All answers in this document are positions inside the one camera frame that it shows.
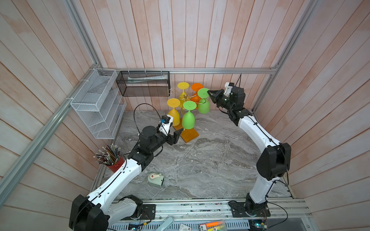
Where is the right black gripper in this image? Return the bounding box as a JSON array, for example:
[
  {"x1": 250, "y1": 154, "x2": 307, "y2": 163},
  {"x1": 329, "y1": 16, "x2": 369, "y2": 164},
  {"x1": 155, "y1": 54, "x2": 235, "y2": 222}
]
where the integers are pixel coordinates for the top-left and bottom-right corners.
[{"x1": 208, "y1": 90, "x2": 235, "y2": 114}]

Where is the gold rack with wooden base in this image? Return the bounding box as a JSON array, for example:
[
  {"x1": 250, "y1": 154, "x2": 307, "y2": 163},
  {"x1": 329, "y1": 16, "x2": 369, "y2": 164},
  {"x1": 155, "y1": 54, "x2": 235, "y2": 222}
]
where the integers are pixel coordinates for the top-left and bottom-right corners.
[{"x1": 173, "y1": 103, "x2": 199, "y2": 143}]

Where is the green wine glass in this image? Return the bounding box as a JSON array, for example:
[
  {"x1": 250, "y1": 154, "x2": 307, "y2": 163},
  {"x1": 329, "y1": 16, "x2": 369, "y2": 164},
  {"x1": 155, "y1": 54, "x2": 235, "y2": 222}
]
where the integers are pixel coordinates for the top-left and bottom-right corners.
[
  {"x1": 198, "y1": 88, "x2": 210, "y2": 114},
  {"x1": 182, "y1": 101, "x2": 197, "y2": 130}
]

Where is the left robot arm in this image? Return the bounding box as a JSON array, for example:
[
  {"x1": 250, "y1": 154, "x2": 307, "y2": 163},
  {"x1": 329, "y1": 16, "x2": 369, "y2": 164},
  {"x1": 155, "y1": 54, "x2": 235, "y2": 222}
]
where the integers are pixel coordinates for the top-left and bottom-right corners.
[{"x1": 69, "y1": 124, "x2": 182, "y2": 231}]

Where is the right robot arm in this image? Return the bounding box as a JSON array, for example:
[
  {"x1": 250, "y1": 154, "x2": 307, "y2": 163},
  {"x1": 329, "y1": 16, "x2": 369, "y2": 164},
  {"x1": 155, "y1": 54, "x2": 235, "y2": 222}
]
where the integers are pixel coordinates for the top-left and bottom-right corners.
[{"x1": 208, "y1": 85, "x2": 292, "y2": 216}]

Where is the orange wine glass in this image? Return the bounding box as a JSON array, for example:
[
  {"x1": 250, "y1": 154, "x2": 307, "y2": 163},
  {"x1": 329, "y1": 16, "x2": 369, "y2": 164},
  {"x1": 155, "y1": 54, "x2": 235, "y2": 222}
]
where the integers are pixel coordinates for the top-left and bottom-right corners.
[{"x1": 190, "y1": 83, "x2": 203, "y2": 103}]

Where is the front yellow wine glass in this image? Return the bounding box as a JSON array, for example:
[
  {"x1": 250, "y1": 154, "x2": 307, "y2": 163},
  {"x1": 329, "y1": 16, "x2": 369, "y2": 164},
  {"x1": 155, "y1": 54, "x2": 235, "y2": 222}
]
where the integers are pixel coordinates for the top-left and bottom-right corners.
[{"x1": 167, "y1": 98, "x2": 180, "y2": 126}]

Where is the yellow wine glass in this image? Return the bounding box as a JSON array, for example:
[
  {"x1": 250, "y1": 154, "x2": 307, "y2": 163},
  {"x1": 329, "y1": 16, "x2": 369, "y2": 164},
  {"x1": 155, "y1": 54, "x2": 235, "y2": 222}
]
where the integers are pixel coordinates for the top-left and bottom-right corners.
[
  {"x1": 167, "y1": 98, "x2": 180, "y2": 126},
  {"x1": 177, "y1": 82, "x2": 190, "y2": 109}
]

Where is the back yellow wine glass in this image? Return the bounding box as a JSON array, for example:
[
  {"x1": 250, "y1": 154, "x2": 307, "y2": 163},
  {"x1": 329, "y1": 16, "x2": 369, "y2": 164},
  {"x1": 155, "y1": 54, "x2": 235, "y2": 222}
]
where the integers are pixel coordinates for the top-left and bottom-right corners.
[{"x1": 177, "y1": 82, "x2": 190, "y2": 109}]

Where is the black mesh basket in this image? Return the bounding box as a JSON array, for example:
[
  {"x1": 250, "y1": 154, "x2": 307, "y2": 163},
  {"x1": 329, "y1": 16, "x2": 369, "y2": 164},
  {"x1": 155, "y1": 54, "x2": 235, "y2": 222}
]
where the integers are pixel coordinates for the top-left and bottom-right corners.
[{"x1": 116, "y1": 70, "x2": 171, "y2": 97}]

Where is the red pencil cup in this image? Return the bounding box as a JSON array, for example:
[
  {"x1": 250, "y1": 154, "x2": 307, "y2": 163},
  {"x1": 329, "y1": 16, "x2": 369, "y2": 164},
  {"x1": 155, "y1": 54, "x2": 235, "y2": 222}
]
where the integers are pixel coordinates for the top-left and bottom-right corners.
[{"x1": 94, "y1": 144, "x2": 126, "y2": 173}]

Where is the box of coloured items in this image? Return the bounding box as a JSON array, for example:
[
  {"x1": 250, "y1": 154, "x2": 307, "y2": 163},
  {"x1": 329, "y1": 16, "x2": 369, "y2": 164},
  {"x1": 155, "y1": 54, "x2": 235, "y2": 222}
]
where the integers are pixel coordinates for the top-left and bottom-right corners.
[{"x1": 198, "y1": 220, "x2": 227, "y2": 231}]

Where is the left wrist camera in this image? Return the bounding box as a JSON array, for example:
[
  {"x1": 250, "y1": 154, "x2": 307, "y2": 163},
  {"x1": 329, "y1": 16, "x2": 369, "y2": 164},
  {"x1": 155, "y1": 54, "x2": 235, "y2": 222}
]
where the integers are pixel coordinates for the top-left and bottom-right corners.
[{"x1": 158, "y1": 115, "x2": 173, "y2": 136}]

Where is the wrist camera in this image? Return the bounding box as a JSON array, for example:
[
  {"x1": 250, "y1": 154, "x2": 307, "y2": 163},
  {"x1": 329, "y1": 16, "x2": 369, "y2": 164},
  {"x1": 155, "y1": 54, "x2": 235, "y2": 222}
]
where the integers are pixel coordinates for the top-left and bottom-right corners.
[
  {"x1": 224, "y1": 82, "x2": 235, "y2": 97},
  {"x1": 158, "y1": 115, "x2": 173, "y2": 136}
]

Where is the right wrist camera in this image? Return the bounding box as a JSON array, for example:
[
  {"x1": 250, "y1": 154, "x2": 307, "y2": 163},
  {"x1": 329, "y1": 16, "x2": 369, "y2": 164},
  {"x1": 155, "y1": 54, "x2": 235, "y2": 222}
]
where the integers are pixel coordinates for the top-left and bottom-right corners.
[{"x1": 224, "y1": 82, "x2": 235, "y2": 97}]

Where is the white wire mesh shelf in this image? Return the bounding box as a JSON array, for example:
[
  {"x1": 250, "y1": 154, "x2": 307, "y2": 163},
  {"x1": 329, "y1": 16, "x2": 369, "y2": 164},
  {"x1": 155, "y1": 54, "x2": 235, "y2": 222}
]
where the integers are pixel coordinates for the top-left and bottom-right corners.
[{"x1": 71, "y1": 68, "x2": 127, "y2": 140}]

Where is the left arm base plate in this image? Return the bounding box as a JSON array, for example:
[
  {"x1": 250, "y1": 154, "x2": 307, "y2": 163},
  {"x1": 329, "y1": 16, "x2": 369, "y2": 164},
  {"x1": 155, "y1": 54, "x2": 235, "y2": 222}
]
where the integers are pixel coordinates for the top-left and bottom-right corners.
[{"x1": 121, "y1": 204, "x2": 156, "y2": 221}]

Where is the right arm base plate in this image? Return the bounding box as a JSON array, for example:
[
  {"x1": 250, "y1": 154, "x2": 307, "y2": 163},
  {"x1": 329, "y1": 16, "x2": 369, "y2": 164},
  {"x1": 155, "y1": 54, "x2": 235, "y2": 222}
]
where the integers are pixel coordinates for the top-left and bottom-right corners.
[{"x1": 228, "y1": 200, "x2": 271, "y2": 218}]

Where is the aluminium front rail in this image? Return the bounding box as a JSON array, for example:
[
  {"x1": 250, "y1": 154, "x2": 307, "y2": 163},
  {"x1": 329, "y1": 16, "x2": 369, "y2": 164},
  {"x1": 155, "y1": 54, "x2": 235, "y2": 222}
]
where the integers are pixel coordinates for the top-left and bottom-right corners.
[{"x1": 143, "y1": 197, "x2": 313, "y2": 221}]

